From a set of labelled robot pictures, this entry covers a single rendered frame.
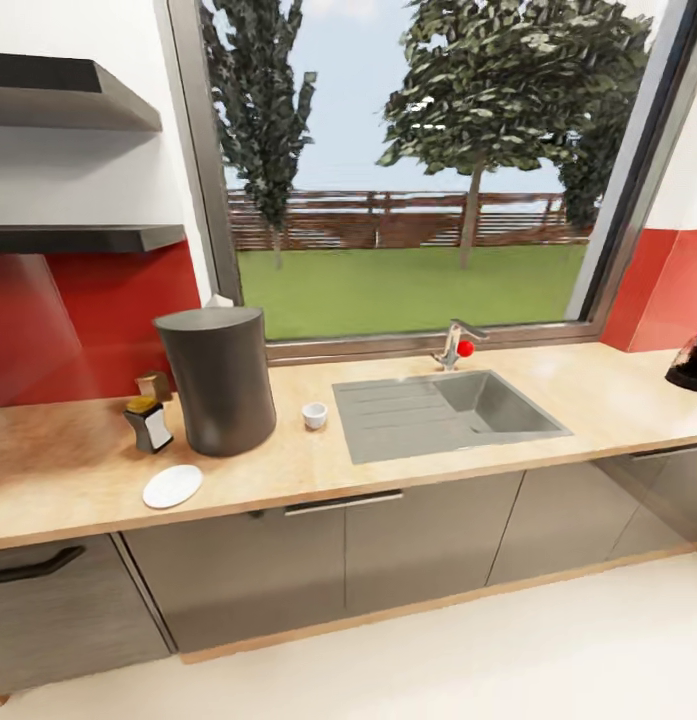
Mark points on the fixed window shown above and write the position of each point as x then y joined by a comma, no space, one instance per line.
368,170

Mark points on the electric kettle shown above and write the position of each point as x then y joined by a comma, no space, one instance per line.
683,370

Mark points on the coffee cup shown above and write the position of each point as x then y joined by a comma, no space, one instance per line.
314,415

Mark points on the cabinet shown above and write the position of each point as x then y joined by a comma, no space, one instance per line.
229,578

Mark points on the bottle of coffee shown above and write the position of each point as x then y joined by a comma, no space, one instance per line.
147,417

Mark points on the drop in sink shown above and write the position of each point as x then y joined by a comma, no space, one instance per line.
414,416

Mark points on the saucer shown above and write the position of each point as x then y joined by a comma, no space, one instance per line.
173,486

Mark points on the water glass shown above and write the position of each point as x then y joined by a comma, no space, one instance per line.
155,384

